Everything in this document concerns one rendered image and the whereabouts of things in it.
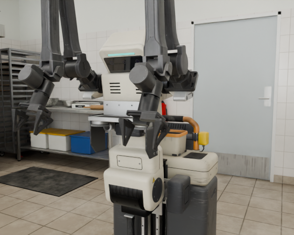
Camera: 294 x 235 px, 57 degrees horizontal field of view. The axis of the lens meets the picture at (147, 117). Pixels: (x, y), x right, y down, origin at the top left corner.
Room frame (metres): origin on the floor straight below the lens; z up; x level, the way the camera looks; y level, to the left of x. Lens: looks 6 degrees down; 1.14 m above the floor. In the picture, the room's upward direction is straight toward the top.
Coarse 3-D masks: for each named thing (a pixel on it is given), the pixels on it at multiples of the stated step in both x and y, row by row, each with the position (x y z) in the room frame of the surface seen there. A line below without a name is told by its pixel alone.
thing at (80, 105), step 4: (72, 104) 3.96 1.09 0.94; (76, 104) 3.94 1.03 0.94; (80, 104) 3.92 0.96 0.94; (84, 104) 3.89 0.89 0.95; (88, 104) 3.87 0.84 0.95; (92, 104) 3.96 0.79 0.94; (96, 104) 4.05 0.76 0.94; (72, 108) 3.96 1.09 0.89; (76, 108) 3.94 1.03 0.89; (80, 108) 3.92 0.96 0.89; (84, 108) 3.89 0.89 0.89; (88, 108) 3.87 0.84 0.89
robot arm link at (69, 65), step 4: (68, 60) 1.15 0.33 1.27; (72, 60) 1.13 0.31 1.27; (76, 60) 1.12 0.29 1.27; (68, 64) 1.12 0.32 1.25; (72, 64) 1.11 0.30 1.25; (68, 68) 1.12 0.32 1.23; (72, 68) 1.11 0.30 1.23; (68, 72) 1.13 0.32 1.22; (72, 72) 1.12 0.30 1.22; (68, 76) 1.14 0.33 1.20; (72, 76) 1.14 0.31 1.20; (76, 76) 1.13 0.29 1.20
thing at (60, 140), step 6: (54, 132) 4.21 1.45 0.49; (60, 132) 4.21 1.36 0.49; (66, 132) 4.21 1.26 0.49; (72, 132) 4.21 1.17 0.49; (78, 132) 4.26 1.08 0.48; (54, 138) 4.11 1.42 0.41; (60, 138) 4.06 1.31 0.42; (66, 138) 4.03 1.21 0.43; (54, 144) 4.11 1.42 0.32; (60, 144) 4.06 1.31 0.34; (66, 144) 4.03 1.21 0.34; (60, 150) 4.07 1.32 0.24; (66, 150) 4.03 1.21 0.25
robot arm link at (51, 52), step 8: (48, 0) 1.01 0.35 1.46; (56, 0) 1.04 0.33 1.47; (48, 8) 1.01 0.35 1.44; (56, 8) 1.04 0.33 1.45; (48, 16) 1.01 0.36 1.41; (56, 16) 1.04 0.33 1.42; (48, 24) 1.01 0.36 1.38; (56, 24) 1.04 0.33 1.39; (48, 32) 1.01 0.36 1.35; (56, 32) 1.03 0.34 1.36; (48, 40) 1.01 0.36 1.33; (56, 40) 1.03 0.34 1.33; (48, 48) 1.01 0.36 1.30; (56, 48) 1.03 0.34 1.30; (48, 56) 1.01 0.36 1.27; (56, 56) 1.02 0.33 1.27; (40, 64) 1.02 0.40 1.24; (48, 64) 1.02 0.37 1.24; (56, 64) 1.02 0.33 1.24; (48, 72) 1.01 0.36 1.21
